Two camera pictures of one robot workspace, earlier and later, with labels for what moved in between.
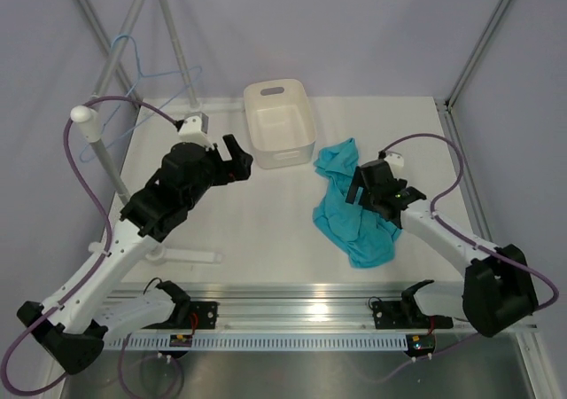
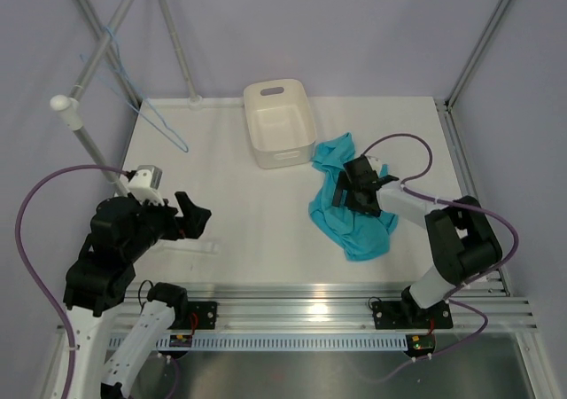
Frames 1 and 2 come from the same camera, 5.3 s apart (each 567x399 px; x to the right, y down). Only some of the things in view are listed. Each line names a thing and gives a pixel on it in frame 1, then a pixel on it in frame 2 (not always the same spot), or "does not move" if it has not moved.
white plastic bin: x=281 y=123 does not move
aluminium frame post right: x=484 y=39 does not move
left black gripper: x=236 y=169 to x=193 y=221
